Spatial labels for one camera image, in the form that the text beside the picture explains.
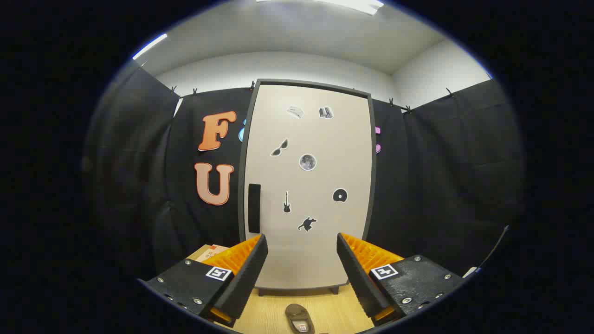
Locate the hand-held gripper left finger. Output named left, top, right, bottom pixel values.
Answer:
left=138, top=233, right=269, bottom=328

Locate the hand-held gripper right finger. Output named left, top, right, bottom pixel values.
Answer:
left=336, top=233, right=465, bottom=327

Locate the brown fuzzy shoe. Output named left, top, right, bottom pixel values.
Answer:
left=284, top=304, right=315, bottom=334

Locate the black door handle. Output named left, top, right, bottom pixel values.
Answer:
left=248, top=184, right=261, bottom=234

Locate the dark grey shoe cabinet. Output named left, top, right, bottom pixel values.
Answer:
left=238, top=79, right=376, bottom=296

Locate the beige orange book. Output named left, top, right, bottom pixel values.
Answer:
left=187, top=244, right=231, bottom=264

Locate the black backdrop cloth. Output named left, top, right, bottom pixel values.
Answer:
left=86, top=63, right=525, bottom=279

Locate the ceiling light panel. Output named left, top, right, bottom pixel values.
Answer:
left=316, top=0, right=385, bottom=15
left=132, top=33, right=168, bottom=60

